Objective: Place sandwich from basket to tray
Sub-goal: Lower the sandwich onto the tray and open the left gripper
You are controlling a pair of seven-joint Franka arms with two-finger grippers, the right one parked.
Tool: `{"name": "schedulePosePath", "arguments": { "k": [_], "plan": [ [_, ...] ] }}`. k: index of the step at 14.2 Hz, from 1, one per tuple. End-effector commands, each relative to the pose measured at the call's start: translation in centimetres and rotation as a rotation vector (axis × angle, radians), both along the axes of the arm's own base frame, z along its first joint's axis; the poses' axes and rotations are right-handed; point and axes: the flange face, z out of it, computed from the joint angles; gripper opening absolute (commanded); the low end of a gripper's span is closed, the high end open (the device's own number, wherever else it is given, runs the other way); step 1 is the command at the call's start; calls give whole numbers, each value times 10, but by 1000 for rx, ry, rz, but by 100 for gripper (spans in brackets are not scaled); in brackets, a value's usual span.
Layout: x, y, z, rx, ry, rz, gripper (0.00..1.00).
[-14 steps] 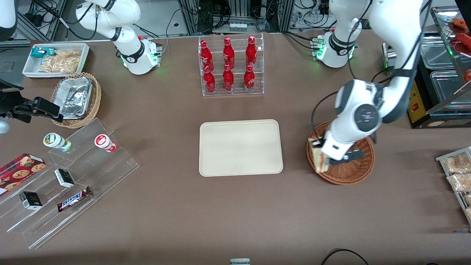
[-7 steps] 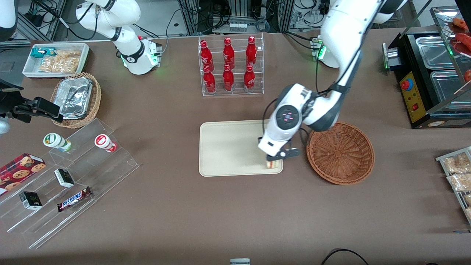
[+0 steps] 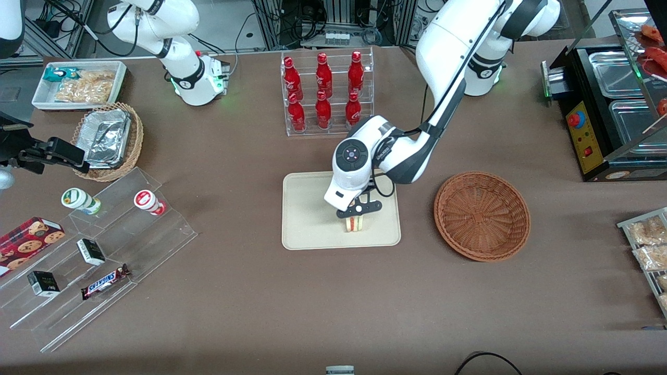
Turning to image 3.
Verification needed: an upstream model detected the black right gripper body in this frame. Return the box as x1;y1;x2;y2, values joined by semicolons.
0;111;48;176

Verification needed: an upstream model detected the beige plastic tray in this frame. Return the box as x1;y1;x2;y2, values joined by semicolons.
281;171;402;251

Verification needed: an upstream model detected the small wicker basket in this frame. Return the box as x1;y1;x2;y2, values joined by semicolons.
71;102;144;182

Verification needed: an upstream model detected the round brown wicker basket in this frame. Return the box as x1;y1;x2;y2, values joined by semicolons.
434;171;532;262

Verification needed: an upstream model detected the grey snack display tray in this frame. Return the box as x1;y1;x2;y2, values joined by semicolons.
617;207;667;319

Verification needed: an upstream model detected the stack of foil containers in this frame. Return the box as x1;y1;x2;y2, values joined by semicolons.
83;108;132;169

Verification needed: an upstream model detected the green lid yogurt cup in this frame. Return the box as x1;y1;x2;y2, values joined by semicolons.
61;187;103;216

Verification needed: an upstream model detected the white rectangular bin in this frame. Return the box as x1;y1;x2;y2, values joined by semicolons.
31;60;128;111

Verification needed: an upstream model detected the clear bag of chips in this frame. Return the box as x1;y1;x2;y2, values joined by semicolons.
54;70;116;104

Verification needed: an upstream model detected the clear acrylic bottle rack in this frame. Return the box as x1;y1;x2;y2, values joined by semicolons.
280;46;375;138

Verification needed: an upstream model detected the teal snack packet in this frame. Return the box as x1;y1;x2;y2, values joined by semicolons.
43;67;82;83

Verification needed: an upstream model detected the red cola bottle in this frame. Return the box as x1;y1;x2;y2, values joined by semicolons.
348;51;365;98
315;91;332;130
287;93;306;133
316;52;333;98
282;56;304;101
345;93;362;129

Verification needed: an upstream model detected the red lid yogurt cup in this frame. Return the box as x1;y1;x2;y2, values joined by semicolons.
133;189;167;217

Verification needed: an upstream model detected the red cookie box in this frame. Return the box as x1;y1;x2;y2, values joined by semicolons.
0;216;66;278

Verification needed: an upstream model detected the small black box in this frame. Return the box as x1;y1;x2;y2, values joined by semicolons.
77;238;106;267
27;270;61;298

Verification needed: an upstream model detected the clear acrylic stepped stand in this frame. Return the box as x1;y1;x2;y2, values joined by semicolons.
0;166;199;354

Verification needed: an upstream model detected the snickers chocolate bar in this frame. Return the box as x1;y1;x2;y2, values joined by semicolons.
80;264;132;301

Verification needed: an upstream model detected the black food warmer machine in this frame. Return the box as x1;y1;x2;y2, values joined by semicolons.
541;7;667;183

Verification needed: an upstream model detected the clear bag of snacks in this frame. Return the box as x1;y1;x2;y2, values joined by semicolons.
632;244;667;272
627;215;667;246

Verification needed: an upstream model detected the steel warmer pan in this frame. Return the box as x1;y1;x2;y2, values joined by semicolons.
588;50;646;99
608;98;667;158

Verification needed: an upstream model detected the glass warmer cover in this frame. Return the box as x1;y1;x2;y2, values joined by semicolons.
609;7;667;123

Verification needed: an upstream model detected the aluminium frame rack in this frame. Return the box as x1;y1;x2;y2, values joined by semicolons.
250;0;418;51

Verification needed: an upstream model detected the black floor cable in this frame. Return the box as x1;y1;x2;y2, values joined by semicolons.
454;352;523;375

